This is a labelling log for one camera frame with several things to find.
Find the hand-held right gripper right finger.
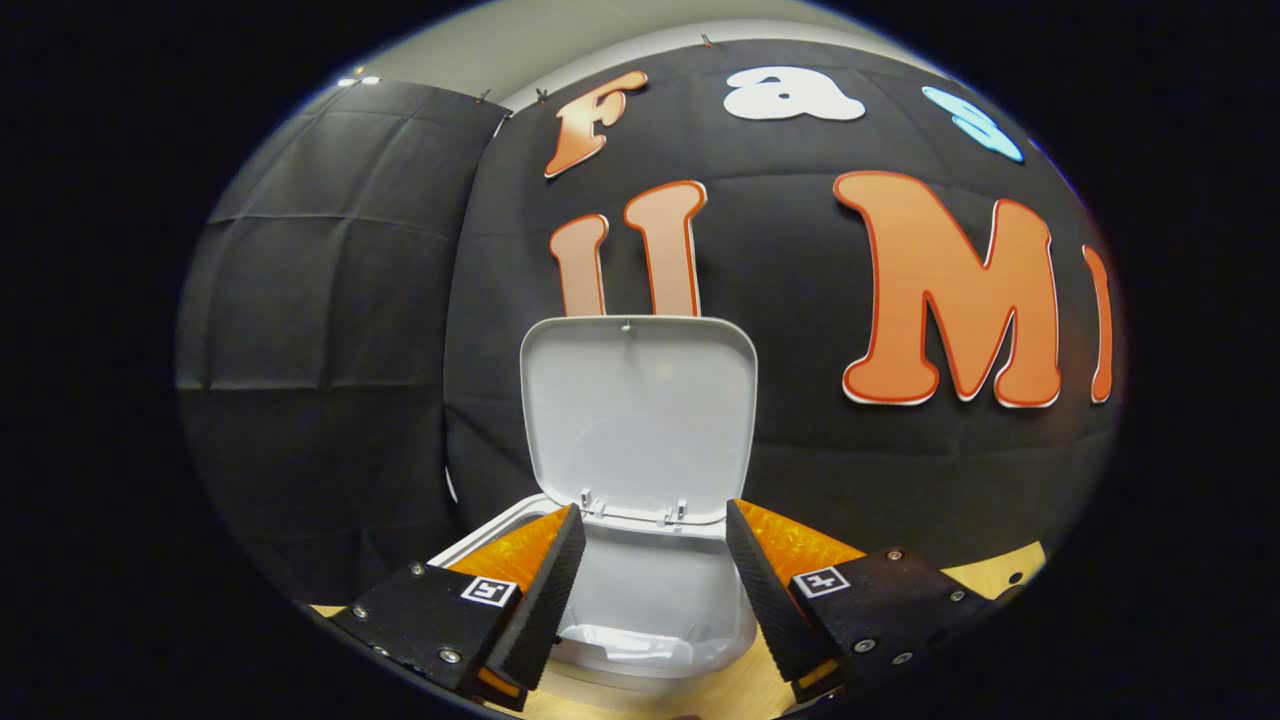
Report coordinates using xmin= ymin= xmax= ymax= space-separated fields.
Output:
xmin=725 ymin=498 xmax=1011 ymax=709

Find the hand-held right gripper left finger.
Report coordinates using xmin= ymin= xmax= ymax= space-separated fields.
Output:
xmin=328 ymin=503 xmax=588 ymax=713

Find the white desktop garbage bin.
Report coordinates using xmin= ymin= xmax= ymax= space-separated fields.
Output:
xmin=428 ymin=316 xmax=761 ymax=693

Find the wooden desktop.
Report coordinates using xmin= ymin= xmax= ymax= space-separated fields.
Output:
xmin=310 ymin=541 xmax=1047 ymax=720

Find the black backdrop cloth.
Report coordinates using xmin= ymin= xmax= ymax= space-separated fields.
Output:
xmin=175 ymin=38 xmax=1126 ymax=611

